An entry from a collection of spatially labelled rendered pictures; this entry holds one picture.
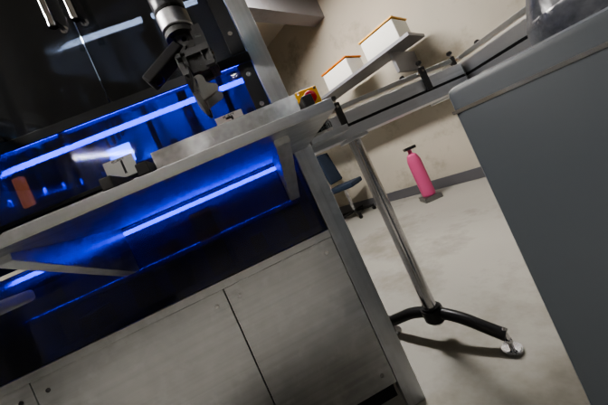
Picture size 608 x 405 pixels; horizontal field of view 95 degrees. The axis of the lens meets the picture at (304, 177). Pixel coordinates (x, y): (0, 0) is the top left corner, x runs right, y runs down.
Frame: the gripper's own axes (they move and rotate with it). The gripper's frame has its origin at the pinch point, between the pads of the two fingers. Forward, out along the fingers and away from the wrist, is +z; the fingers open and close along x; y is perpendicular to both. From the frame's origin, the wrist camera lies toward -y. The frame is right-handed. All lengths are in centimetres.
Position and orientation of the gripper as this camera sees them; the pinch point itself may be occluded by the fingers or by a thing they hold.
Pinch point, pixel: (205, 112)
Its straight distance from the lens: 72.2
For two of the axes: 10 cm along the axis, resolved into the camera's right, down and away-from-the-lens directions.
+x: -0.8, 0.5, 10.0
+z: 4.1, 9.1, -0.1
